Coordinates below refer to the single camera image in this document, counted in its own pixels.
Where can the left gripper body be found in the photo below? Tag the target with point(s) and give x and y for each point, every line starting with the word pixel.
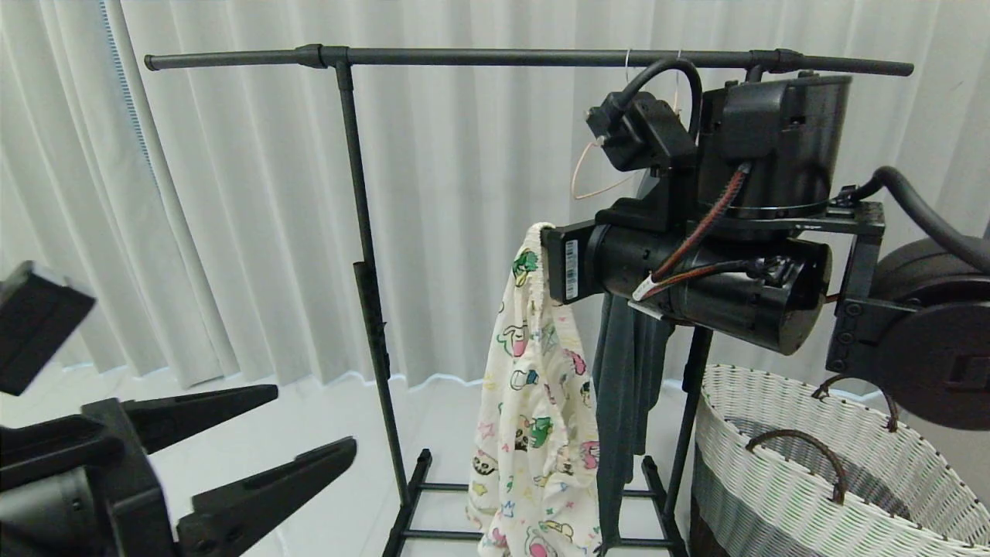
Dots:
pixel 69 503

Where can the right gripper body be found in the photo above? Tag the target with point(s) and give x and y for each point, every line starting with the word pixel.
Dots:
pixel 735 294

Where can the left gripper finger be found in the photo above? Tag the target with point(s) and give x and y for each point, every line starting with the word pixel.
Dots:
pixel 193 414
pixel 255 495

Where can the dark grey long-sleeved shirt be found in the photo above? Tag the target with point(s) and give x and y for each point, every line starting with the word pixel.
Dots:
pixel 619 387

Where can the pink clothes hanger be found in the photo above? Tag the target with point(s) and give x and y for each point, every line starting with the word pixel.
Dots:
pixel 576 166
pixel 678 77

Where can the cream printed garment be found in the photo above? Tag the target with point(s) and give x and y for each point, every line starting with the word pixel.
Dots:
pixel 534 402

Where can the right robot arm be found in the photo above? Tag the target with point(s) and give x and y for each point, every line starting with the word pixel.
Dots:
pixel 928 333

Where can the white laundry basket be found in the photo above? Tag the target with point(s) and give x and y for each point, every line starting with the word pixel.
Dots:
pixel 773 480

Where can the black clothes rack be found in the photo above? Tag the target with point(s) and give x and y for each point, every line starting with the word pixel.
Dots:
pixel 363 232

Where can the white curtain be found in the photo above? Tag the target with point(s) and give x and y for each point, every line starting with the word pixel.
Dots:
pixel 232 193

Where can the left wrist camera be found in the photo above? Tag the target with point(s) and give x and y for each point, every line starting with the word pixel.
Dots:
pixel 39 325

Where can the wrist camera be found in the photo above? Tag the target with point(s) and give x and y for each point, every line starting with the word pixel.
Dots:
pixel 650 131
pixel 39 325

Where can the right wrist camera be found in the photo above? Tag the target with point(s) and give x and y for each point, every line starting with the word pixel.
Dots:
pixel 650 131

